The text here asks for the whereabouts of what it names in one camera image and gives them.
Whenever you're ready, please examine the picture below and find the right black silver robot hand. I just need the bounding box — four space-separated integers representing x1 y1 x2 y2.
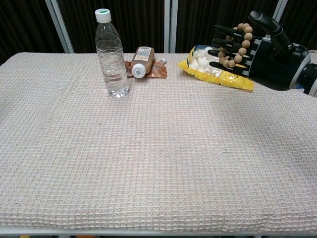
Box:
207 10 312 92

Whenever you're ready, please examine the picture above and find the wooden bead bracelet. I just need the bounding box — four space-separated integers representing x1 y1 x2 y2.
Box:
217 23 254 68

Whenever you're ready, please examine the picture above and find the yellow marshmallow bag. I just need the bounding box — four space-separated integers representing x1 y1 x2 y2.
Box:
177 44 255 92

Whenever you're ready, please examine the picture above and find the black curtain panel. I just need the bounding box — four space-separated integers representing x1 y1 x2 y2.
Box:
281 0 317 52
0 0 68 65
56 0 166 54
176 0 282 54

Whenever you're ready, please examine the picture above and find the copper foil spout pouch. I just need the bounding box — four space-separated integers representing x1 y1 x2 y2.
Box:
123 58 167 79

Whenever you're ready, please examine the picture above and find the brown bottle with white cap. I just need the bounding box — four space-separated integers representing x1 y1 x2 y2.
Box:
130 46 155 79

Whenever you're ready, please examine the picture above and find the beige waffle table cloth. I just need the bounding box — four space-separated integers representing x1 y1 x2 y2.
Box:
0 52 317 234

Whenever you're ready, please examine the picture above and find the clear plastic water bottle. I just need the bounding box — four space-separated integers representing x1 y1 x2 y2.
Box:
95 8 130 98

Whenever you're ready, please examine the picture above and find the aluminium frame post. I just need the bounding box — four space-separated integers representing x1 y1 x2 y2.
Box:
271 0 289 24
164 0 178 54
45 0 74 54

